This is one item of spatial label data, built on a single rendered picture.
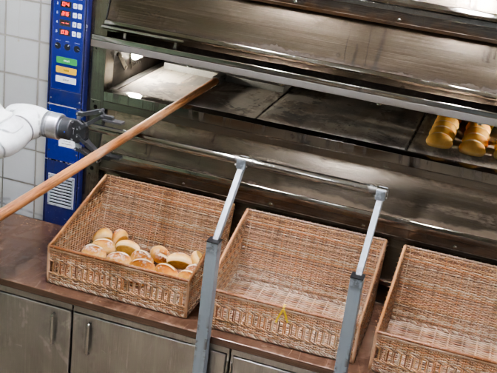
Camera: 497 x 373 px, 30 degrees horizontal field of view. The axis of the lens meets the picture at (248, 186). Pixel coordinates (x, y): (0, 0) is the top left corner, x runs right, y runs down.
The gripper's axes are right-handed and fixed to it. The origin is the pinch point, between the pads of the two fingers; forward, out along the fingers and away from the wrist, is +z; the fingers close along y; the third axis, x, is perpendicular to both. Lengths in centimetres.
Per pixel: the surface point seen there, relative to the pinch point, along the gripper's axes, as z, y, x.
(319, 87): 57, -20, -38
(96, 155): 1.1, -0.2, 17.2
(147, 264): 4, 56, -26
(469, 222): 115, 21, -53
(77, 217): -25, 43, -23
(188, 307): 28, 58, -7
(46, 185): 0.8, -0.1, 47.3
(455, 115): 104, -20, -39
